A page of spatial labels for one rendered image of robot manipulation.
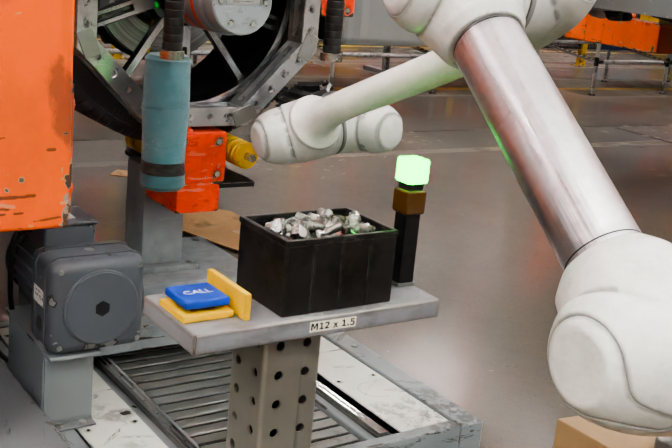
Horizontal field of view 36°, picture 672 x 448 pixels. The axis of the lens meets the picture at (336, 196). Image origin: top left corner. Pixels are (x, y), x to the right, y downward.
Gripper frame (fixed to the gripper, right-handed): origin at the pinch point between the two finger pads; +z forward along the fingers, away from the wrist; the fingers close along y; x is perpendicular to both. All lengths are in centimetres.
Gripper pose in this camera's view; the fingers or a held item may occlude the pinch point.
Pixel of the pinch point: (279, 93)
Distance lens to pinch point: 231.7
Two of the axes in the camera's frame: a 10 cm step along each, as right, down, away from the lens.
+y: 6.5, -7.3, 2.2
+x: -5.2, -6.4, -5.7
